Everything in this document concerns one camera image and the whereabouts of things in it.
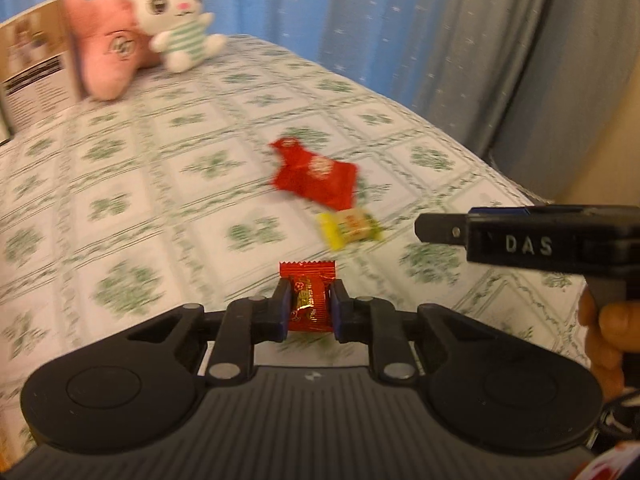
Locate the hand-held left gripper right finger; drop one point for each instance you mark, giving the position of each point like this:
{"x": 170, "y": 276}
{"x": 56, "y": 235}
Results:
{"x": 336, "y": 310}

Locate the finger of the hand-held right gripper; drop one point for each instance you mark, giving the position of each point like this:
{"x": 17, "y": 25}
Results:
{"x": 500, "y": 210}
{"x": 440, "y": 230}

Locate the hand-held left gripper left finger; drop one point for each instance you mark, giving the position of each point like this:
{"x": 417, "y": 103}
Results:
{"x": 286, "y": 310}

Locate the red gold candy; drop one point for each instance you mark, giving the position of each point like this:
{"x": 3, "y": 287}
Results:
{"x": 310, "y": 300}

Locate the yellow candy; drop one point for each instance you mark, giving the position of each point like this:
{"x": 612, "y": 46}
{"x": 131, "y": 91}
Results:
{"x": 350, "y": 227}

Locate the red packet white print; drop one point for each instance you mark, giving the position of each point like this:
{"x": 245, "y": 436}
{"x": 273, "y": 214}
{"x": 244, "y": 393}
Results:
{"x": 315, "y": 172}

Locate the person's right hand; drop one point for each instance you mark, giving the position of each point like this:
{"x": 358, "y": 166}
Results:
{"x": 607, "y": 340}

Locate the green floral tablecloth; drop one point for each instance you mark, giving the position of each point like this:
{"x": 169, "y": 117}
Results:
{"x": 150, "y": 185}

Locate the person's printed clothing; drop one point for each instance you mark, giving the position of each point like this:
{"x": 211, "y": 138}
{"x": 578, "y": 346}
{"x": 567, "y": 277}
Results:
{"x": 605, "y": 465}

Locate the white bunny plush toy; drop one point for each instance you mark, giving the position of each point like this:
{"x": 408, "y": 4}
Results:
{"x": 175, "y": 40}

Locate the pink plush toy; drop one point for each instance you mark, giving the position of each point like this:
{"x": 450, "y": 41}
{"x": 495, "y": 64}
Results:
{"x": 105, "y": 60}

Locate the brown product box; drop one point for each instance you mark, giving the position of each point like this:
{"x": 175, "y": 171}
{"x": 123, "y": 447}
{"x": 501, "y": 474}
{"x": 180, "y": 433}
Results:
{"x": 35, "y": 70}

